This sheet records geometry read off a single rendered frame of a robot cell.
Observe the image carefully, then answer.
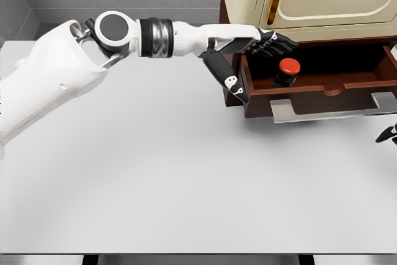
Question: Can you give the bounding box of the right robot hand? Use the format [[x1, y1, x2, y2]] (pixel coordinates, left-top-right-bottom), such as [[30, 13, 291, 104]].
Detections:
[[375, 122, 397, 147]]

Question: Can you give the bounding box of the red button black switch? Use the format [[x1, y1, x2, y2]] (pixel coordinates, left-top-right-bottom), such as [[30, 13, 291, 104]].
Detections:
[[271, 57, 301, 89]]

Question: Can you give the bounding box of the brown wooden drawer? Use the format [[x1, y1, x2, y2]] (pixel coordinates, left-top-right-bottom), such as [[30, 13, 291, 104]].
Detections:
[[238, 43, 397, 120]]

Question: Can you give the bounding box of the silver drawer handle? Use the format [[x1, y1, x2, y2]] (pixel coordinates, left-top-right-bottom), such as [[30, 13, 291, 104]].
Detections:
[[269, 91, 397, 124]]

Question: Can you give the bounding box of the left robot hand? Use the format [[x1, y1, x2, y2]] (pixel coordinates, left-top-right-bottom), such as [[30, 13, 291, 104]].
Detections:
[[197, 24, 299, 104]]

